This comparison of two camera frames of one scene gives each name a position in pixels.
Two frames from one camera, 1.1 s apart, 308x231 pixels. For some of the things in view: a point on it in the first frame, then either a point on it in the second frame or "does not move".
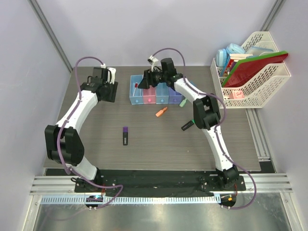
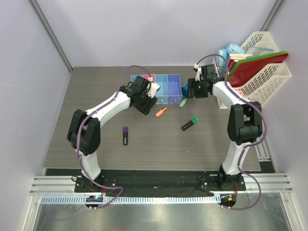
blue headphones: [221, 54] does not move
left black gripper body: [110, 92] → [145, 103]
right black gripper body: [156, 77] → [198, 87]
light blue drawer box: [162, 94] does not move
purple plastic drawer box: [174, 97] does not move
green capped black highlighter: [188, 124] does not move
